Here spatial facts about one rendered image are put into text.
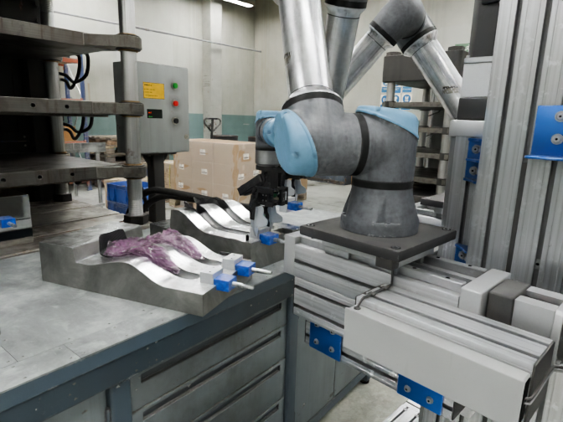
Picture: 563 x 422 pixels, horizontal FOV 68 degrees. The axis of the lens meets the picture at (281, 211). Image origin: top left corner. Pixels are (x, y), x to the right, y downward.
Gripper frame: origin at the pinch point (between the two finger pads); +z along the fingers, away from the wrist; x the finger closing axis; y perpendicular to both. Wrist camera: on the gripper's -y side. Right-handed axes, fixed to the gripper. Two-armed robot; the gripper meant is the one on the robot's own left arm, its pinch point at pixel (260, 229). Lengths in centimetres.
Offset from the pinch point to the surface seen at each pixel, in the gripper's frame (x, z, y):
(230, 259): -19.4, 3.0, 6.6
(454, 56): 388, -104, -71
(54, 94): 3, -42, -140
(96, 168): -9, -12, -79
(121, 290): -41.5, 9.1, -8.6
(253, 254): -5.7, 5.8, 2.1
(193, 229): -6.9, 3.1, -23.6
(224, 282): -28.2, 4.7, 13.6
